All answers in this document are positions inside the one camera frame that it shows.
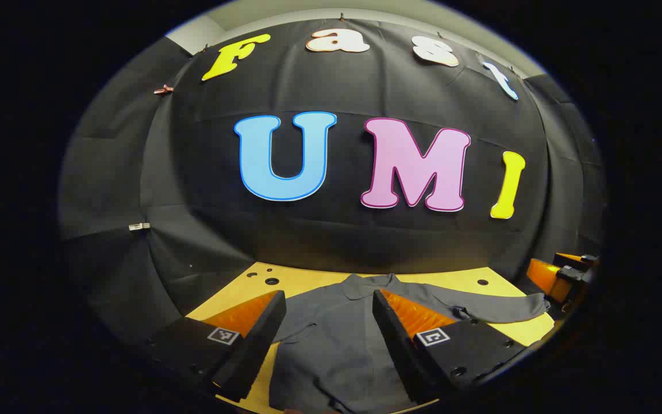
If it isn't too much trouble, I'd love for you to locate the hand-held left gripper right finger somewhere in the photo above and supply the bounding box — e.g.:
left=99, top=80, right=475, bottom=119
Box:
left=372, top=289, right=530, bottom=403

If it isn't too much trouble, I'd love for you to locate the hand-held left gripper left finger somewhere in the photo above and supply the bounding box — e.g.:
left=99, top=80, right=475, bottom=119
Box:
left=150, top=290, right=287, bottom=403

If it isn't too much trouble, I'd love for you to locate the grey collared shirt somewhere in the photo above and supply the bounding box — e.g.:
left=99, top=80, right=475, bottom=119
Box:
left=269, top=273, right=551, bottom=414

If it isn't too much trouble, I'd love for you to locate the black backdrop cloth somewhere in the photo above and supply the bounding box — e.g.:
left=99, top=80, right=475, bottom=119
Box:
left=58, top=17, right=606, bottom=346

